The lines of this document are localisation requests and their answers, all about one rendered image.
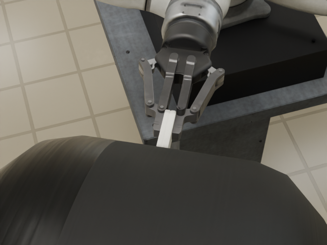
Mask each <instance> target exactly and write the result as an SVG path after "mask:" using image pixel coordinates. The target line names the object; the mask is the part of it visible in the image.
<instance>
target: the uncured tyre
mask: <svg viewBox="0 0 327 245"><path fill-rule="evenodd" d="M0 245H327V224H326V222H325V220H324V219H323V217H322V216H321V215H320V214H319V212H318V211H317V210H316V209H315V208H314V206H313V205H312V204H311V203H310V202H309V201H308V199H307V198H306V197H305V196H304V195H303V193H302V192H301V191H300V190H299V189H298V187H297V186H296V185H295V184H294V182H293V181H292V180H291V179H290V178H289V176H288V175H286V174H284V173H282V172H279V171H277V170H275V169H273V168H270V167H268V166H266V165H264V164H261V163H259V162H257V161H252V160H245V159H239V158H233V157H224V156H217V155H211V154H204V153H198V152H191V151H185V150H178V149H171V148H165V147H159V146H152V145H145V144H139V143H132V142H126V141H119V140H110V139H104V138H97V137H91V136H84V135H81V136H74V137H66V138H58V139H50V140H44V141H41V142H39V143H37V144H35V145H34V146H32V147H31V148H30V149H28V150H27V151H25V152H24V153H22V154H21V155H20V156H18V157H17V158H15V159H14V160H12V161H11V162H9V163H8V164H7V165H5V166H4V167H2V168H1V169H0Z"/></svg>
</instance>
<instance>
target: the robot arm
mask: <svg viewBox="0 0 327 245"><path fill-rule="evenodd" d="M97 1H100V2H103V3H107V4H110V5H114V6H118V7H123V8H128V9H138V10H144V11H148V12H151V13H154V14H157V15H159V16H161V17H163V18H164V21H163V25H162V38H163V43H162V46H161V50H160V51H159V52H158V53H157V54H156V55H155V58H154V59H150V60H147V59H146V58H145V57H141V58H139V74H140V76H141V77H142V79H143V81H144V96H145V115H146V116H147V117H154V118H155V121H154V125H153V136H154V137H158V142H157V146H159V147H165V148H170V146H171V142H172V140H179V139H180V138H181V135H182V129H183V125H184V124H185V123H187V122H190V123H191V124H196V123H197V122H198V120H199V119H200V117H201V115H202V113H203V111H204V110H205V108H206V106H207V104H208V102H209V101H210V99H211V97H212V95H213V93H214V92H215V90H216V89H218V88H219V87H220V86H222V85H223V81H224V74H225V70H224V69H222V68H219V69H215V68H213V67H212V62H211V60H210V56H211V51H212V50H213V49H214V48H215V47H216V45H217V39H218V36H219V33H220V30H222V29H225V28H228V27H231V26H234V25H237V24H240V23H243V22H246V21H249V20H252V19H256V18H267V17H268V16H269V15H270V12H271V8H270V6H269V5H268V4H267V3H266V2H265V1H264V0H97ZM268 1H270V2H273V3H275V4H278V5H281V6H284V7H287V8H290V9H294V10H297V11H302V12H306V13H310V14H315V15H320V16H327V0H268ZM155 68H157V69H158V71H159V72H160V74H161V75H162V77H163V78H164V84H163V88H162V92H161V96H160V99H159V103H158V104H155V103H154V92H153V79H152V74H153V73H154V71H155ZM205 76H207V79H206V81H205V83H204V85H203V86H202V88H201V90H200V92H199V93H198V95H197V97H196V99H195V100H194V102H193V104H192V105H191V107H190V109H187V107H188V103H189V98H190V93H191V90H192V85H193V84H194V83H196V82H198V81H199V80H200V79H202V78H203V77H205ZM175 84H182V87H181V92H180V96H179V101H178V105H177V109H176V111H174V110H171V111H170V110H168V109H169V104H170V100H171V96H172V92H173V90H174V86H175Z"/></svg>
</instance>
